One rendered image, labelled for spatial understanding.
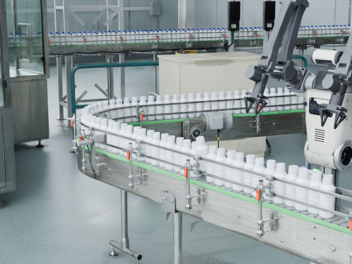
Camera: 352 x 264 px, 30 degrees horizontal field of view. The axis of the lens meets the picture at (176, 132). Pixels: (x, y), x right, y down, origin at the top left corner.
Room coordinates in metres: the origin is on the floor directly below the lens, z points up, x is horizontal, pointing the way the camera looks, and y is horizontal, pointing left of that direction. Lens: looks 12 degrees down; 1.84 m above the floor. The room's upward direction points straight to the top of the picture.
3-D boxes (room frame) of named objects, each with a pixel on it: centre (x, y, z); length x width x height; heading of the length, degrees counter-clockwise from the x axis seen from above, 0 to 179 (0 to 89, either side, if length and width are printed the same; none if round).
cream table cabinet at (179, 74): (7.41, -0.41, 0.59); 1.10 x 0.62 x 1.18; 112
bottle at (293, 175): (2.57, -0.47, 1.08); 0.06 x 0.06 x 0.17
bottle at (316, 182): (2.48, -0.55, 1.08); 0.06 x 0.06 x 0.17
